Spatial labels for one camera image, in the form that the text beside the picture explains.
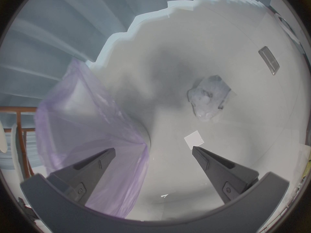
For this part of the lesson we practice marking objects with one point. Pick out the purple plastic bag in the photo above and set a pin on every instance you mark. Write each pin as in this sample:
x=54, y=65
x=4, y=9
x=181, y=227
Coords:
x=97, y=135

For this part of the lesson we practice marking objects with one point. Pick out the white cushioned wooden chair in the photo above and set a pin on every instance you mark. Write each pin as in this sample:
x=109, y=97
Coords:
x=21, y=110

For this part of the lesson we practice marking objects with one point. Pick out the pale blue curtain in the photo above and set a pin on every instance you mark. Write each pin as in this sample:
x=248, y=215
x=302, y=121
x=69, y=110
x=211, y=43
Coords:
x=73, y=20

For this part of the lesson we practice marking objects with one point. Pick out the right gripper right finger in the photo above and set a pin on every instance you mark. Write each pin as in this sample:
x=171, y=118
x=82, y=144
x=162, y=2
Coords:
x=223, y=176

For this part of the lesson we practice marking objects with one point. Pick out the white trash bin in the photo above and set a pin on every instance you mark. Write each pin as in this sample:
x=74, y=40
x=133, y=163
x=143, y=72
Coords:
x=82, y=98

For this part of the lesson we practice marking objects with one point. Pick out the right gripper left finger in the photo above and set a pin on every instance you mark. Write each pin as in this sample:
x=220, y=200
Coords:
x=82, y=176

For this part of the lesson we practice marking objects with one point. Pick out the crumpled white paper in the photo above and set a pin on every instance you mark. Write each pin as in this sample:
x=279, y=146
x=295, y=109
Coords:
x=209, y=98

